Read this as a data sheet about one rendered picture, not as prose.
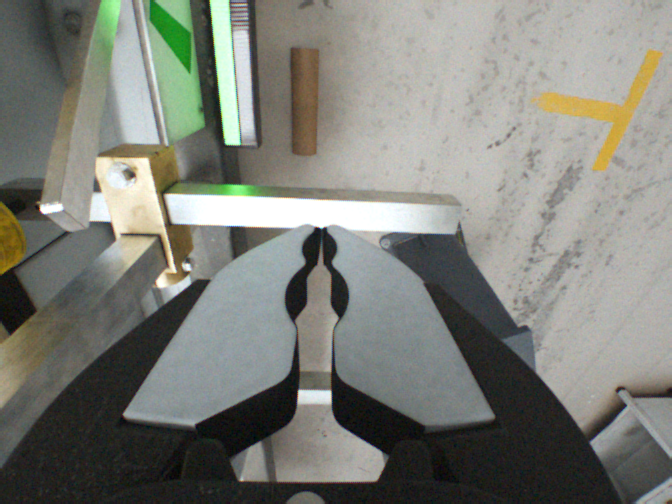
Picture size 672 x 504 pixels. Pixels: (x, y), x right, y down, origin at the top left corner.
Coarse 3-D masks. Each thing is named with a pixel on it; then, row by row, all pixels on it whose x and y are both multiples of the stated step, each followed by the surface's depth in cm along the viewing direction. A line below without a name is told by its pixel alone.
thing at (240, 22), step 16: (240, 0) 30; (240, 16) 31; (240, 32) 31; (240, 48) 32; (240, 64) 33; (240, 80) 34; (240, 96) 35; (240, 112) 36; (240, 128) 37; (256, 144) 38
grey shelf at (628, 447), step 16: (624, 400) 179; (640, 400) 176; (656, 400) 177; (624, 416) 178; (640, 416) 168; (656, 416) 168; (608, 432) 188; (624, 432) 189; (640, 432) 190; (656, 432) 159; (608, 448) 200; (624, 448) 201; (640, 448) 202; (656, 448) 192; (608, 464) 213; (624, 464) 212; (640, 464) 201; (656, 464) 191; (624, 480) 210; (640, 480) 199; (656, 480) 189; (624, 496) 208; (640, 496) 198; (656, 496) 154
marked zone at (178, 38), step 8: (152, 0) 23; (152, 8) 24; (160, 8) 25; (152, 16) 24; (160, 16) 25; (168, 16) 26; (152, 24) 24; (160, 24) 25; (168, 24) 26; (176, 24) 28; (160, 32) 25; (168, 32) 26; (176, 32) 28; (184, 32) 29; (168, 40) 26; (176, 40) 28; (184, 40) 29; (176, 48) 28; (184, 48) 30; (176, 56) 28; (184, 56) 30; (184, 64) 30
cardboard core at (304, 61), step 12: (300, 48) 84; (300, 60) 86; (312, 60) 86; (300, 72) 87; (312, 72) 88; (300, 84) 89; (312, 84) 90; (300, 96) 91; (312, 96) 91; (300, 108) 92; (312, 108) 93; (300, 120) 94; (312, 120) 95; (300, 132) 96; (312, 132) 97; (300, 144) 98; (312, 144) 99
